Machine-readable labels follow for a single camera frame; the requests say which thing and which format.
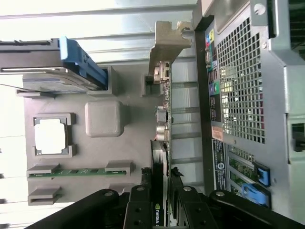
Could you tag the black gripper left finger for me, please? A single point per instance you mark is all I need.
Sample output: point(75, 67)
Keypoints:
point(139, 210)

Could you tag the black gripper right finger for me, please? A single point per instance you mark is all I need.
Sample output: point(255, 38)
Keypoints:
point(193, 210)

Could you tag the grey printed parts rack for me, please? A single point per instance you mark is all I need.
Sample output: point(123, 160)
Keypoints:
point(138, 148)

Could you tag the green RAM stick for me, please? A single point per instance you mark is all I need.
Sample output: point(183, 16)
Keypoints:
point(78, 172)

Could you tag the silver CPU chip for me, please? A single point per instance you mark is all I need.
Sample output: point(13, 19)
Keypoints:
point(50, 136)

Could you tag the open black PC case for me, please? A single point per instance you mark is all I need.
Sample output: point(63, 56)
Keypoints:
point(274, 95)

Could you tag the hard disk with blue carrier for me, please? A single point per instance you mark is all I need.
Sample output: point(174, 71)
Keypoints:
point(28, 55)

